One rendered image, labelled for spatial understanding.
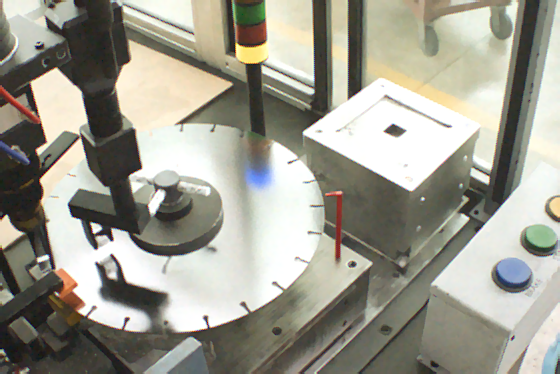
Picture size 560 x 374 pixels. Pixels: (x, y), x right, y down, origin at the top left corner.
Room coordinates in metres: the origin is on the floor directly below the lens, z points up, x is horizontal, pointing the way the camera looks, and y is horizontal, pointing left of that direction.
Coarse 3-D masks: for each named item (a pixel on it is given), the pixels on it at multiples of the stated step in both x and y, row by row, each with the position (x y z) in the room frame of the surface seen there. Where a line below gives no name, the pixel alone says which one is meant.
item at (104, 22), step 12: (84, 0) 0.47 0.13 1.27; (96, 0) 0.47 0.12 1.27; (108, 0) 0.47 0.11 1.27; (96, 12) 0.47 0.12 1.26; (108, 12) 0.47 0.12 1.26; (96, 24) 0.47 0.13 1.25; (108, 24) 0.47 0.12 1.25; (96, 36) 0.48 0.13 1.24; (108, 36) 0.47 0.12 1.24; (108, 48) 0.47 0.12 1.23; (108, 60) 0.47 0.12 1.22; (108, 72) 0.47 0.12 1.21
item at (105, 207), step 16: (80, 192) 0.54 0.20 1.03; (96, 192) 0.54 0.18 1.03; (112, 192) 0.50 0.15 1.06; (128, 192) 0.50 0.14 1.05; (80, 208) 0.51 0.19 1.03; (96, 208) 0.51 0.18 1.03; (112, 208) 0.51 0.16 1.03; (128, 208) 0.50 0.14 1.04; (144, 208) 0.51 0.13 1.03; (112, 224) 0.50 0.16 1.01; (128, 224) 0.49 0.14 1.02; (144, 224) 0.50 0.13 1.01; (112, 240) 0.52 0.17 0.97
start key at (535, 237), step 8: (536, 224) 0.56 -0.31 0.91; (544, 224) 0.56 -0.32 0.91; (528, 232) 0.55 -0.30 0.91; (536, 232) 0.55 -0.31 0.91; (544, 232) 0.55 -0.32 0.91; (552, 232) 0.55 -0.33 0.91; (528, 240) 0.54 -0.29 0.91; (536, 240) 0.54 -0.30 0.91; (544, 240) 0.54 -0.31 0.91; (552, 240) 0.54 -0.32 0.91; (536, 248) 0.53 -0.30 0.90; (544, 248) 0.53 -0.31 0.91; (552, 248) 0.53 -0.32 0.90
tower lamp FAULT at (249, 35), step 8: (240, 24) 0.85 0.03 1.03; (256, 24) 0.85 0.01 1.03; (264, 24) 0.86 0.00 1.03; (240, 32) 0.85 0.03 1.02; (248, 32) 0.85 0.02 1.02; (256, 32) 0.85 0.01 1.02; (264, 32) 0.86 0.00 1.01; (240, 40) 0.85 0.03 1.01; (248, 40) 0.85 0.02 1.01; (256, 40) 0.85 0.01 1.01; (264, 40) 0.85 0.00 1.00
